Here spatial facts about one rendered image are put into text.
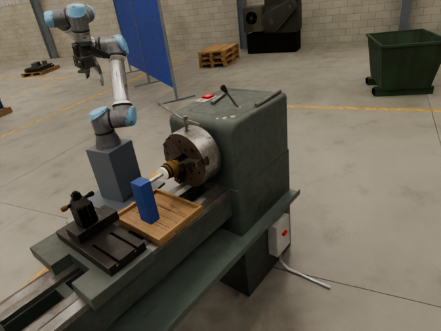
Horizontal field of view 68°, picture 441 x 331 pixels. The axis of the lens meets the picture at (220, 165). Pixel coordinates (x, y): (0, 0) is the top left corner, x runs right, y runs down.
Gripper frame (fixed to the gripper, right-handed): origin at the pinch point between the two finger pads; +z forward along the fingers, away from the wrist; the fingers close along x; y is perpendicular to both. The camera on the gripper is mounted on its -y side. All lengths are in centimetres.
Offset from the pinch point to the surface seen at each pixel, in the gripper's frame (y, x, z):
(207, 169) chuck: -22, 56, 37
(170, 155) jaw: -13, 38, 33
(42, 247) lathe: 54, 25, 57
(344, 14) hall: -963, -287, 111
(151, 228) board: 13, 52, 56
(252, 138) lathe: -54, 60, 31
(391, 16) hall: -1003, -166, 105
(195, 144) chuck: -20, 49, 25
